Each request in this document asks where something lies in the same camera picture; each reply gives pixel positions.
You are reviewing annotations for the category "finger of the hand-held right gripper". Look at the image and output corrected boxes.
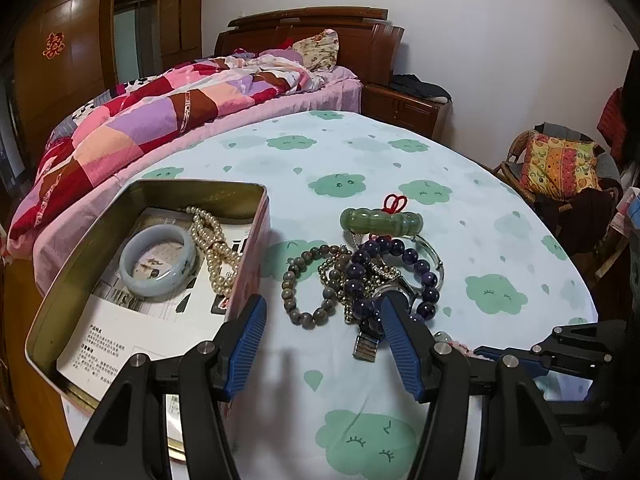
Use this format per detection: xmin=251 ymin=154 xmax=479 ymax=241
xmin=531 ymin=321 xmax=628 ymax=356
xmin=472 ymin=344 xmax=613 ymax=378

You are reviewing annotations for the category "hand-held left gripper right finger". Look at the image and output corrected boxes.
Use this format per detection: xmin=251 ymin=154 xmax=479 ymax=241
xmin=377 ymin=294 xmax=583 ymax=480

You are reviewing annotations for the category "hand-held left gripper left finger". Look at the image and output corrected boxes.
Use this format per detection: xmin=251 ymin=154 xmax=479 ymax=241
xmin=62 ymin=294 xmax=268 ymax=480

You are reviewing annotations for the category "metal band wristwatch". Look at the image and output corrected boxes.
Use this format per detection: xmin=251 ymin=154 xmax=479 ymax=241
xmin=351 ymin=265 xmax=426 ymax=362

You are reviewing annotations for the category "grey brown bead bracelet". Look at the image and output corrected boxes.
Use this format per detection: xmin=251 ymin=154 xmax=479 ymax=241
xmin=281 ymin=244 xmax=353 ymax=328

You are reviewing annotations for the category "purple bead bracelet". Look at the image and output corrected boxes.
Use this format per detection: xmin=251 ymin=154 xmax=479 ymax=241
xmin=342 ymin=237 xmax=442 ymax=322

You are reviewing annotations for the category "small gold bead chain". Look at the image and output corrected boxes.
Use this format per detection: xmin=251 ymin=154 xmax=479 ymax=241
xmin=317 ymin=252 xmax=381 ymax=326

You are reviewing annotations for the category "green jade bracelet red knot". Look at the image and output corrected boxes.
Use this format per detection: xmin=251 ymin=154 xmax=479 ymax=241
xmin=340 ymin=192 xmax=426 ymax=242

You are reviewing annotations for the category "rectangular metal tin box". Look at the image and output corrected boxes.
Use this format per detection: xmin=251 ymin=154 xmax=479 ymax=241
xmin=26 ymin=178 xmax=271 ymax=408

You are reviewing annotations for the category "dark brown garment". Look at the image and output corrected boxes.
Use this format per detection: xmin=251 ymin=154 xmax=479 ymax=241
xmin=542 ymin=187 xmax=623 ymax=257

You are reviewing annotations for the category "printed paper leaflet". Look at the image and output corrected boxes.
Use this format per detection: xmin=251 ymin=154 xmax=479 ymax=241
xmin=56 ymin=207 xmax=251 ymax=391

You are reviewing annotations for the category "pale jade bangle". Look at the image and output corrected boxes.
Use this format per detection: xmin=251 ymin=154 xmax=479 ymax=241
xmin=118 ymin=225 xmax=197 ymax=302

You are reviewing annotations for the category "yellow patterned cushion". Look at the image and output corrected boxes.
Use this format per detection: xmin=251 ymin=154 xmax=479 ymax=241
xmin=520 ymin=132 xmax=601 ymax=201

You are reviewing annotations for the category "rattan chair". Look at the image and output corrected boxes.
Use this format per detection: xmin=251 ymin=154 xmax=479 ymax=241
xmin=494 ymin=122 xmax=626 ymax=266

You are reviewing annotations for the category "cloud print tablecloth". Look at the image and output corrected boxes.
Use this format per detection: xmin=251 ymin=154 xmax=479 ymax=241
xmin=32 ymin=110 xmax=601 ymax=480

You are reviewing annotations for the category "red hanging garment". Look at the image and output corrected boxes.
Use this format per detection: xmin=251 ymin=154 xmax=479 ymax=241
xmin=597 ymin=87 xmax=627 ymax=162

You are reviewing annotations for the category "wooden nightstand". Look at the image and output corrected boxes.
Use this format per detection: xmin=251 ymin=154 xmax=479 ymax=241
xmin=361 ymin=82 xmax=453 ymax=139

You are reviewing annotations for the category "patchwork quilt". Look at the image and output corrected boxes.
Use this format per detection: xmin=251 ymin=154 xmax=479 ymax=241
xmin=5 ymin=55 xmax=321 ymax=256

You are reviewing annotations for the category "dark clothes pile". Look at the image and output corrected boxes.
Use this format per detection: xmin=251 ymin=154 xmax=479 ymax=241
xmin=390 ymin=74 xmax=452 ymax=102

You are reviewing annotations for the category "bed with pink sheet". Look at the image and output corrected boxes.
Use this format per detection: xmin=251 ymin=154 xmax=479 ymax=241
xmin=5 ymin=62 xmax=363 ymax=296

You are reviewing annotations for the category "lavender pillow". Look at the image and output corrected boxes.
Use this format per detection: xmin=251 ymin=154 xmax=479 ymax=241
xmin=259 ymin=47 xmax=301 ymax=68

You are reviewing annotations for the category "floral pillow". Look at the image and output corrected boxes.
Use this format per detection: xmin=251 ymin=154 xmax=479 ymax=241
xmin=292 ymin=30 xmax=341 ymax=72

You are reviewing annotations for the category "wooden headboard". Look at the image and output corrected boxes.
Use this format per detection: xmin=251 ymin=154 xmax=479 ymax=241
xmin=215 ymin=7 xmax=405 ymax=86

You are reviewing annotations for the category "red paper decoration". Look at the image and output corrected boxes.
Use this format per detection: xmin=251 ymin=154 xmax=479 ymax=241
xmin=44 ymin=32 xmax=67 ymax=60

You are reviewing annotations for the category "wooden wardrobe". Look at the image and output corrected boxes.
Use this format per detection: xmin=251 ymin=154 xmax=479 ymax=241
xmin=10 ymin=0 xmax=206 ymax=128

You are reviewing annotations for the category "pearl necklace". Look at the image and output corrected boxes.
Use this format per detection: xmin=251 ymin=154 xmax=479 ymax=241
xmin=185 ymin=205 xmax=242 ymax=297

